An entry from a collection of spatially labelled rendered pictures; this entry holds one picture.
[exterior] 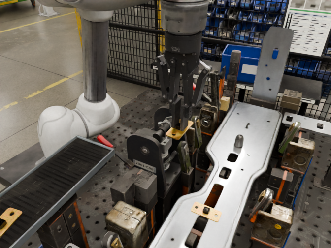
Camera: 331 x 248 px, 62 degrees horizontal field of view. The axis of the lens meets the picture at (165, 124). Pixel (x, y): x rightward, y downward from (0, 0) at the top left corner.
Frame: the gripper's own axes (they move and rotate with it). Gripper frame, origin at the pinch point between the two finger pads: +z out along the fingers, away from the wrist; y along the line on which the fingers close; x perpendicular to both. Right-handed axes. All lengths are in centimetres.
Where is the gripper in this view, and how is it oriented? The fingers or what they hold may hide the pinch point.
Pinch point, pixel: (180, 114)
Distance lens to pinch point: 66.2
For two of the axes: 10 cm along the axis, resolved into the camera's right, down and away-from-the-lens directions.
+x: 5.1, -5.0, 7.0
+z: 0.0, 8.2, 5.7
